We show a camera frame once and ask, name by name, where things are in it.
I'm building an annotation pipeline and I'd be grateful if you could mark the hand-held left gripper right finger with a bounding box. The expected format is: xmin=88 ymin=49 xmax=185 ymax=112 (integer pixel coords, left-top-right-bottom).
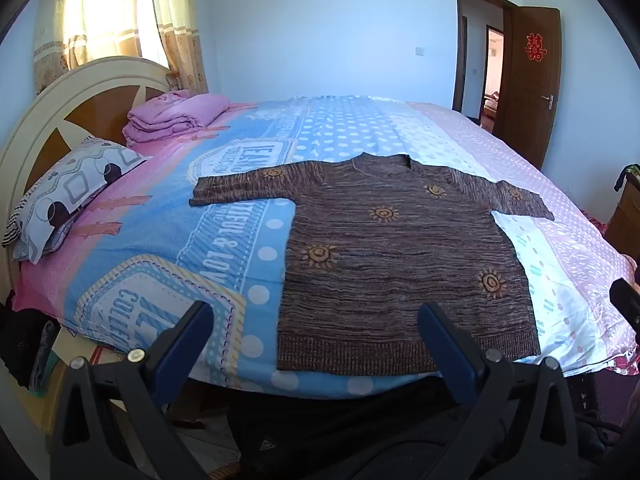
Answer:
xmin=417 ymin=301 xmax=581 ymax=480

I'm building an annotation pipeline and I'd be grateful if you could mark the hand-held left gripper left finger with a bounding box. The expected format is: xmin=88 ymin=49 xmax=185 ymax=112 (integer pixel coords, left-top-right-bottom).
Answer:
xmin=50 ymin=300 xmax=216 ymax=480

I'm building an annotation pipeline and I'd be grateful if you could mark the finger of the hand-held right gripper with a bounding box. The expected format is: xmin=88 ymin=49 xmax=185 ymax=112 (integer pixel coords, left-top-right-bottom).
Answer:
xmin=610 ymin=277 xmax=640 ymax=346

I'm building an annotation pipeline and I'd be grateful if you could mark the brown knitted sweater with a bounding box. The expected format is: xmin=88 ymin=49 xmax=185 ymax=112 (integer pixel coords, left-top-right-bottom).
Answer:
xmin=189 ymin=152 xmax=556 ymax=377

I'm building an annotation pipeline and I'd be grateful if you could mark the wooden cabinet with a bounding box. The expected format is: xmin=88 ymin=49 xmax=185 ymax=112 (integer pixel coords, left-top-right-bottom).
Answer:
xmin=604 ymin=162 xmax=640 ymax=261

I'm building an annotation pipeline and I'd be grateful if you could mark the maroon cloth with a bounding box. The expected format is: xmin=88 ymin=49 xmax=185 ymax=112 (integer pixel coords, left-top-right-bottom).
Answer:
xmin=570 ymin=345 xmax=640 ymax=431

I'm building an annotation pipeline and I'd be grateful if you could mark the printed blue pink bedsheet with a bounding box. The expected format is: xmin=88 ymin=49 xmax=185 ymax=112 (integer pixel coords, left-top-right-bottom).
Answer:
xmin=10 ymin=94 xmax=640 ymax=396

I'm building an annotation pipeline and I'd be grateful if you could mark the dark cloth pile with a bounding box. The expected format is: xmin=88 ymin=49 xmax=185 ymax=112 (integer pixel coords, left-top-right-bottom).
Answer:
xmin=0 ymin=305 xmax=63 ymax=391

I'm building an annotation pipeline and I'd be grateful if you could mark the patterned grey pillow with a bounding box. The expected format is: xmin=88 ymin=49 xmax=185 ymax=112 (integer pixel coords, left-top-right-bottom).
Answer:
xmin=1 ymin=135 xmax=151 ymax=265

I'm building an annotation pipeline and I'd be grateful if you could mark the folded pink quilt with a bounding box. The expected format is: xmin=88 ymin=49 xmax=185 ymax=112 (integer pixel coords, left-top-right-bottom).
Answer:
xmin=122 ymin=89 xmax=231 ymax=147

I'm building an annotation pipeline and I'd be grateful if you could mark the brown wooden door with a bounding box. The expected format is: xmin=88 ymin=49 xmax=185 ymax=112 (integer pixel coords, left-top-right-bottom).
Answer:
xmin=492 ymin=5 xmax=563 ymax=171

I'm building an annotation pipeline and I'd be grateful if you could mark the red paper door decoration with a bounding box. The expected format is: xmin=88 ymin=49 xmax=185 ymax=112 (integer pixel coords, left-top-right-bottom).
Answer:
xmin=524 ymin=32 xmax=546 ymax=63

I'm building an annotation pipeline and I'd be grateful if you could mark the cream wooden bed headboard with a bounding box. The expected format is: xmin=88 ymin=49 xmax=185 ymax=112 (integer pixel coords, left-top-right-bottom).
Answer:
xmin=0 ymin=55 xmax=173 ymax=301

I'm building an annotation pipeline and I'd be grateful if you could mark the yellow patterned curtain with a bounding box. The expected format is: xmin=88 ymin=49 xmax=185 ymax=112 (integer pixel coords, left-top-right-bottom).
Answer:
xmin=32 ymin=0 xmax=141 ymax=95
xmin=150 ymin=0 xmax=208 ymax=96

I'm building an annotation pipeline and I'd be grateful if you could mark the brown door frame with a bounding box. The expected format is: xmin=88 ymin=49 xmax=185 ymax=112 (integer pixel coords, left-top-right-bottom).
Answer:
xmin=452 ymin=0 xmax=518 ymax=131

